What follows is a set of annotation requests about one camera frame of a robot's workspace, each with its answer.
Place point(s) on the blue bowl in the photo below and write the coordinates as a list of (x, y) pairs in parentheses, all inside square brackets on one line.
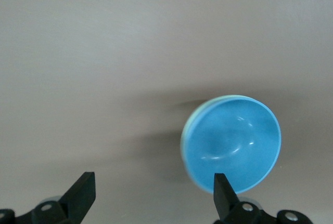
[(234, 135)]

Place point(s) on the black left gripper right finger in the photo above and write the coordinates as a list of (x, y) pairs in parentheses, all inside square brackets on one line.
[(229, 205)]

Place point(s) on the brown table cover sheet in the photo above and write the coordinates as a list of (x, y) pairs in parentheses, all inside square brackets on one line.
[(104, 65)]

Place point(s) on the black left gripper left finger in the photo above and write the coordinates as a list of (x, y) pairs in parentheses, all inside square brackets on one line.
[(75, 203)]

